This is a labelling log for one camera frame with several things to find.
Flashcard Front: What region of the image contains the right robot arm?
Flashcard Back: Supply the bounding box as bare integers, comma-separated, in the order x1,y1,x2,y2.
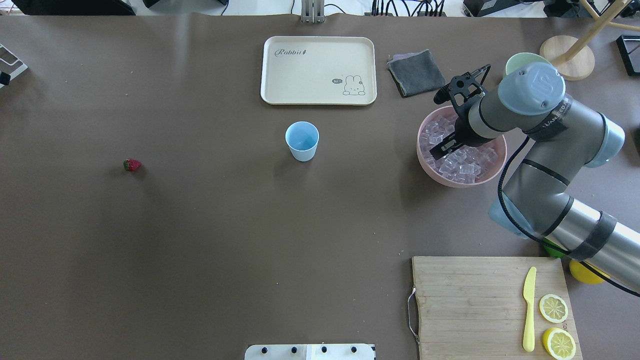
430,62,639,296

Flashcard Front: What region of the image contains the grey folded cloth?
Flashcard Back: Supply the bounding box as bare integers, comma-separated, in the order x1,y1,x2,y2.
387,48,446,98

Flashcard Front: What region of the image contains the red strawberry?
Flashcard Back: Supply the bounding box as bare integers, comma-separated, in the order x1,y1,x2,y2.
123,158,142,173

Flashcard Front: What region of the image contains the green lime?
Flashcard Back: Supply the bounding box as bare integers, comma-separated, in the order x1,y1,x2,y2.
542,238,565,259

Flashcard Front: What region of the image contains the light blue plastic cup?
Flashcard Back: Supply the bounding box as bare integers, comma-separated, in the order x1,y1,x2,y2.
285,121,320,162

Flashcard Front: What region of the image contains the lemon half lower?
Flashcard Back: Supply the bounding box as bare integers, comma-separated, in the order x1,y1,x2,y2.
542,327,578,360

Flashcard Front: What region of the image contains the wooden cutting board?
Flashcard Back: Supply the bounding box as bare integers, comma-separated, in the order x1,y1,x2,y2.
411,256,571,360

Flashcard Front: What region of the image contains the wooden cup stand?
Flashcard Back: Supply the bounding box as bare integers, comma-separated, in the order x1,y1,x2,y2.
539,0,640,81

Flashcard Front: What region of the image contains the yellow plastic knife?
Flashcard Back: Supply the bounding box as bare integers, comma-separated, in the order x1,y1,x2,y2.
522,266,537,353

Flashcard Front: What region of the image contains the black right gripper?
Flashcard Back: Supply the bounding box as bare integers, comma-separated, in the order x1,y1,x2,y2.
429,64,492,161

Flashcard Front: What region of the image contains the lemon half upper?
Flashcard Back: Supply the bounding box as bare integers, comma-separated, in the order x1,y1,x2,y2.
538,293,569,324

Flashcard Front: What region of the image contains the cream rabbit tray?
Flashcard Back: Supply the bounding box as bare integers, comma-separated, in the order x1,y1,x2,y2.
260,36,378,106

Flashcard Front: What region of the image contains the whole yellow lemon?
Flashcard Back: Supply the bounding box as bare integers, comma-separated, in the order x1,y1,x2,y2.
569,259,610,285

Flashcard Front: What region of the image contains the mint green bowl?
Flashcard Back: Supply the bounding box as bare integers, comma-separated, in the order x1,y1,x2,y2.
502,52,551,78

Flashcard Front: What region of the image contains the pink bowl of ice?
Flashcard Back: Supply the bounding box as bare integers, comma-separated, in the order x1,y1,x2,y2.
416,105,507,188

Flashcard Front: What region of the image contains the lemon half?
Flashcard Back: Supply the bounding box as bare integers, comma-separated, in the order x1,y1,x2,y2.
538,293,569,324
542,327,578,360

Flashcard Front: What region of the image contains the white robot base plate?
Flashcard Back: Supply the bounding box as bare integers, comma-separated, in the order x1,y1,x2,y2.
244,342,377,360

